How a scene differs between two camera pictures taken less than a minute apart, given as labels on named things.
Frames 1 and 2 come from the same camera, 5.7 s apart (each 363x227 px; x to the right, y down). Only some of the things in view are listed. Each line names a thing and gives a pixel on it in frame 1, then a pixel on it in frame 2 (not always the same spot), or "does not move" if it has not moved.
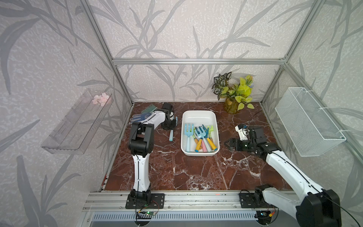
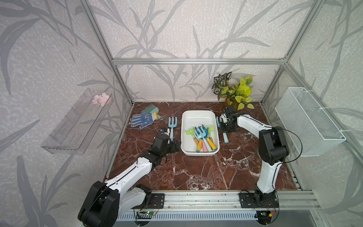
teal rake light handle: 188,133 -> 225,134
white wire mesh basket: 312,133 does not move
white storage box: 198,117 does not move
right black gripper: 236,141 -> 223,130
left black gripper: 172,127 -> 178,146
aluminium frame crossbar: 201,62 does not move
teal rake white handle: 201,133 does not move
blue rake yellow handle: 197,149 does not move
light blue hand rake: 171,136 does not move
